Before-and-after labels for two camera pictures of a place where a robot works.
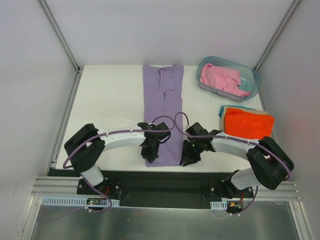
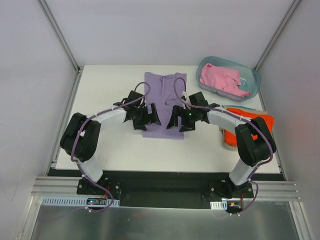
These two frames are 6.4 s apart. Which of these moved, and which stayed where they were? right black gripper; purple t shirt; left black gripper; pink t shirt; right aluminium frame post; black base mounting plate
Moved: purple t shirt; right black gripper; left black gripper
Stayed: black base mounting plate; pink t shirt; right aluminium frame post
